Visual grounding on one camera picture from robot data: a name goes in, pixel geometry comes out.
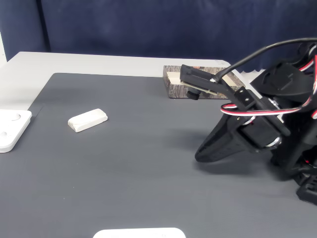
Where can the white block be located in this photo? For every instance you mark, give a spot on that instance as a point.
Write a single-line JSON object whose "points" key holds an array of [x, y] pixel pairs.
{"points": [[86, 120]]}

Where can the bark print cardboard box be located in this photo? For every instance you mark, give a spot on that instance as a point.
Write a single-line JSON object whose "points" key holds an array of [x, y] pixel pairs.
{"points": [[173, 90]]}

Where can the white plate with round dimples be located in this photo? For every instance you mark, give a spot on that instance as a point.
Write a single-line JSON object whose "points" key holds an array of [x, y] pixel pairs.
{"points": [[12, 129]]}

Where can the white rounded flat device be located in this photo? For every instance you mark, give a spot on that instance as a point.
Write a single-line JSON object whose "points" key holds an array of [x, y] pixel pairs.
{"points": [[138, 233]]}

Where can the dark blue curtain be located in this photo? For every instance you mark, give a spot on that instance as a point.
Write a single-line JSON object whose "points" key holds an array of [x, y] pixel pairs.
{"points": [[123, 24]]}

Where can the black gripper camera with mount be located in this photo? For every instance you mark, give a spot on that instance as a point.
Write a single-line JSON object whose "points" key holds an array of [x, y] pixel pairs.
{"points": [[195, 77]]}

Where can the dark grey table mat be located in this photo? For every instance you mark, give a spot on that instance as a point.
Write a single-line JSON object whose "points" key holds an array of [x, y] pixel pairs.
{"points": [[123, 173]]}

